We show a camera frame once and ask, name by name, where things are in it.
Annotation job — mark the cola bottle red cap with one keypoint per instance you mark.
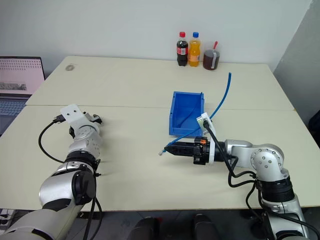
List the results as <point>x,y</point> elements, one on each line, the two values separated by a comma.
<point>182,51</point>

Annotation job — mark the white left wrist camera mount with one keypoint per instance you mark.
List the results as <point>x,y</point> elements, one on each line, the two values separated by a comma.
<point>73,115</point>

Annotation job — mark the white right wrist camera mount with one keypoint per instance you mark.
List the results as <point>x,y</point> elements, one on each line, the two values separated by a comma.
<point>211,130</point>

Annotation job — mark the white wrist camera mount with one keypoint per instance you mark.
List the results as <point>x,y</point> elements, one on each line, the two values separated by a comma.
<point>211,130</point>
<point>73,115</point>

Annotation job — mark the red spoon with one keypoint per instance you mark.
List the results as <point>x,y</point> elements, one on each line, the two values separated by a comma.
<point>215,45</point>

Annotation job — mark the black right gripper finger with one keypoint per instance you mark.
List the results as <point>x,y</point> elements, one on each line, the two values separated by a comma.
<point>182,153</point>
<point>181,145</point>

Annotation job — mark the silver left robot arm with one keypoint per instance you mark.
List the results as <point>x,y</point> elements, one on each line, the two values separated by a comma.
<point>82,147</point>

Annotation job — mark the orange soda bottle blue cap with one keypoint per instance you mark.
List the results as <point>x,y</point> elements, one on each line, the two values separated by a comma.
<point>194,51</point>

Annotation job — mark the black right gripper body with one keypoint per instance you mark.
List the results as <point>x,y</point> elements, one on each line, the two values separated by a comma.
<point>201,151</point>

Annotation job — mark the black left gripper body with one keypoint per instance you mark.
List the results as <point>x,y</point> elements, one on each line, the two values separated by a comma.
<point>90,118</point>

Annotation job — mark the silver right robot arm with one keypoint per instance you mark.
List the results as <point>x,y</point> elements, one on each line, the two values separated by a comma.
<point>267,157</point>

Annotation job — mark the open laptop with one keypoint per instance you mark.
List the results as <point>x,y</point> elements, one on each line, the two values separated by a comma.
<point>17,80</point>

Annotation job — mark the jar of brown liquid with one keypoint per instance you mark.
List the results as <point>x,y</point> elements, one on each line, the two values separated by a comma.
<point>211,59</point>

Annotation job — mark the blue plastic bin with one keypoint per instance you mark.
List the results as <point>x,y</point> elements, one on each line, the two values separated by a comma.
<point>186,112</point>

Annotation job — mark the dark rounded shape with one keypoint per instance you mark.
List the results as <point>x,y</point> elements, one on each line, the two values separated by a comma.
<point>203,226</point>

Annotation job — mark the round grey table grommet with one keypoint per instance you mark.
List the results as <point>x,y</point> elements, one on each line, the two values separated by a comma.
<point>70,67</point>

